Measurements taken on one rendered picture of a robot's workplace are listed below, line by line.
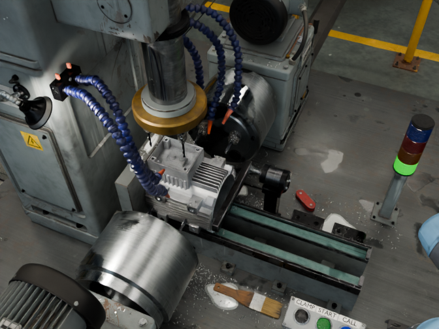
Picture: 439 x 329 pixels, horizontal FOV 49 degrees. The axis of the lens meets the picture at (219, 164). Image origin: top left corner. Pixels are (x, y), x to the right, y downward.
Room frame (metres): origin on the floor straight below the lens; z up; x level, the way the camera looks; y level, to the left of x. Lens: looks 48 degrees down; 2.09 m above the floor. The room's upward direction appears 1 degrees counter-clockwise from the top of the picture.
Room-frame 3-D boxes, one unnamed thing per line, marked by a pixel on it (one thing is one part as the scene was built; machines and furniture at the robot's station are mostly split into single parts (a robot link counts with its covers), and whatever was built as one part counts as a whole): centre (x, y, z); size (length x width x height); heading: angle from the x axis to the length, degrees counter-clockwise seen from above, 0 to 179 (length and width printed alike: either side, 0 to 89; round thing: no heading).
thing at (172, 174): (0.88, 0.12, 1.11); 0.12 x 0.11 x 0.07; 66
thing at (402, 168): (0.92, -0.54, 1.05); 0.06 x 0.06 x 0.04
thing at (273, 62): (1.41, -0.17, 0.99); 0.35 x 0.31 x 0.37; 156
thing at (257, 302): (0.63, -0.07, 0.80); 0.21 x 0.05 x 0.01; 66
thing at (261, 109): (1.17, -0.06, 1.04); 0.41 x 0.25 x 0.25; 156
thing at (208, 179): (0.87, 0.08, 1.02); 0.20 x 0.19 x 0.19; 66
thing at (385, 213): (0.92, -0.54, 1.01); 0.08 x 0.08 x 0.42; 66
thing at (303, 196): (0.97, -0.28, 0.81); 0.09 x 0.03 x 0.02; 30
